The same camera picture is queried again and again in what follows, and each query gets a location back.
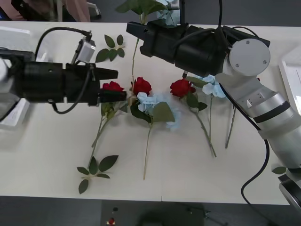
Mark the shallow white box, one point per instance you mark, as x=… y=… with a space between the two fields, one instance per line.
x=14 y=37
x=294 y=70

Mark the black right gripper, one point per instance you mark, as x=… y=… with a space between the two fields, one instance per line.
x=162 y=41

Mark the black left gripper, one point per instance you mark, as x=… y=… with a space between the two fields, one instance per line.
x=77 y=84

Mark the single loose green leaf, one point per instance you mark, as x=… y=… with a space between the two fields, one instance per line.
x=279 y=170

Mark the silver and black left arm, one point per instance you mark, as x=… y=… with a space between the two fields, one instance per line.
x=35 y=81

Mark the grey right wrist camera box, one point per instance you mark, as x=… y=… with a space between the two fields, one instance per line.
x=174 y=4

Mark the red stop button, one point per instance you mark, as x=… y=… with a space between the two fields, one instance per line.
x=110 y=221

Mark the loose green leaf twig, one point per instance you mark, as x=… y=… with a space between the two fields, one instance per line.
x=108 y=161
x=102 y=55

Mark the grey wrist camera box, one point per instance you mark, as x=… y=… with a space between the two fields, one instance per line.
x=85 y=50
x=174 y=4

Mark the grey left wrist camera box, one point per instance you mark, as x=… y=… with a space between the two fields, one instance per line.
x=85 y=50

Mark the pale blue flower, straight stem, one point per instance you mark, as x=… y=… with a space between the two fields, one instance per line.
x=212 y=90
x=162 y=113

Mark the dark robot torso panel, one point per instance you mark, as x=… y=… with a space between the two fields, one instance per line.
x=164 y=214

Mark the silver and black right arm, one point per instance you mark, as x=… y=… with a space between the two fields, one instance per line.
x=249 y=56

